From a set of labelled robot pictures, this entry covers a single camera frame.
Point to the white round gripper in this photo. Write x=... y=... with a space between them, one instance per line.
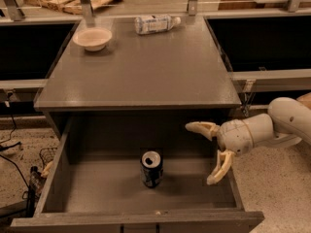
x=232 y=136

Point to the dark blue pepsi can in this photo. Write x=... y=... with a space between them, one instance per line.
x=151 y=168

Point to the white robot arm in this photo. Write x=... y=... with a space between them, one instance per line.
x=286 y=123

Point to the grey cabinet counter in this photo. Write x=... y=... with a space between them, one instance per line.
x=178 y=69

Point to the grey open top drawer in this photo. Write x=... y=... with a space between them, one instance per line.
x=95 y=183

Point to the clear plastic water bottle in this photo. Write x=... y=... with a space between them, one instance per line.
x=145 y=25

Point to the white ceramic bowl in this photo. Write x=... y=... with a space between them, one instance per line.
x=92 y=39

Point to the black wire basket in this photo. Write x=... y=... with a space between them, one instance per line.
x=47 y=155

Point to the metal railing post centre-left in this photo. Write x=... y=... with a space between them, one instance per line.
x=87 y=9

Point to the metal railing post left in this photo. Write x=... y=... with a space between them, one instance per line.
x=14 y=12

